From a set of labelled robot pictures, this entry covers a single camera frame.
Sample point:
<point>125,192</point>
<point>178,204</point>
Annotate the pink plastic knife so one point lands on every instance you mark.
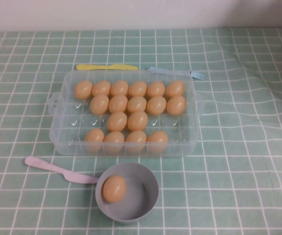
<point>45,167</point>

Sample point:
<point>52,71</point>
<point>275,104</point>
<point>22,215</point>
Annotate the tan plastic egg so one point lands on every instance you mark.
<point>156,104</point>
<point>136,104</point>
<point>94,139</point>
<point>119,88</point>
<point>114,189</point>
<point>83,89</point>
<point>137,89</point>
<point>175,88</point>
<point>114,142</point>
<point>118,104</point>
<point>176,105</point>
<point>99,104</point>
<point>137,121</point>
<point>135,141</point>
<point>101,88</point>
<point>117,121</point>
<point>157,141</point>
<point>156,89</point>

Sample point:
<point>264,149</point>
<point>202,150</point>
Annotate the blue plastic fork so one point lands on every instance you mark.
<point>160,70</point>

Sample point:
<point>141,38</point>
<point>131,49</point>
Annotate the grey round bowl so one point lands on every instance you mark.
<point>135,208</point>

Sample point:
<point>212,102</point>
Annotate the clear plastic egg box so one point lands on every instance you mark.
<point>62,117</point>

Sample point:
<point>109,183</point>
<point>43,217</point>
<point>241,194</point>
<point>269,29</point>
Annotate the yellow plastic knife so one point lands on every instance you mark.
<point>94,67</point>

